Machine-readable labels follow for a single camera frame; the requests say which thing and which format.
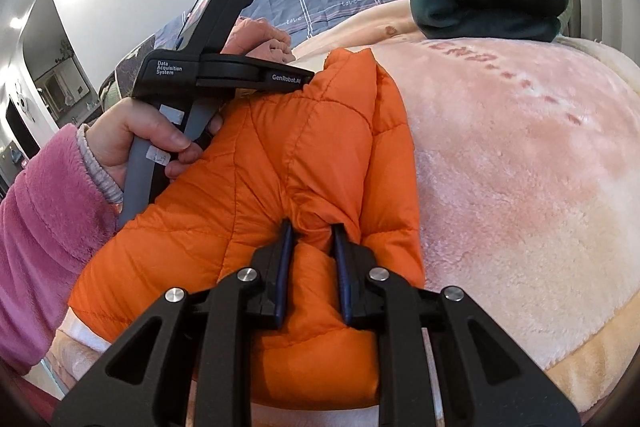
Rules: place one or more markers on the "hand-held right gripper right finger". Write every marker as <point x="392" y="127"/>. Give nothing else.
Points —
<point x="342" y="277"/>

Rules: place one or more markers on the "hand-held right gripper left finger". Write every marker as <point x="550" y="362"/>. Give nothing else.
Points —
<point x="285" y="267"/>

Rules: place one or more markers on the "orange puffer jacket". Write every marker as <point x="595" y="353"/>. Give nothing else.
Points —
<point x="300" y="147"/>

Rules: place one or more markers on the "person's left forearm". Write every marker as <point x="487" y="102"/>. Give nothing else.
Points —
<point x="45" y="232"/>

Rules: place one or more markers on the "person's left hand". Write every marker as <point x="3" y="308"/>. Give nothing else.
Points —
<point x="145" y="127"/>

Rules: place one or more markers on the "dark patterned cloth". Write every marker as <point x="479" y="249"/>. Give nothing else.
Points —
<point x="122" y="72"/>

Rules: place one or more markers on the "pink fleece blanket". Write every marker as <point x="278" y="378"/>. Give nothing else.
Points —
<point x="500" y="157"/>

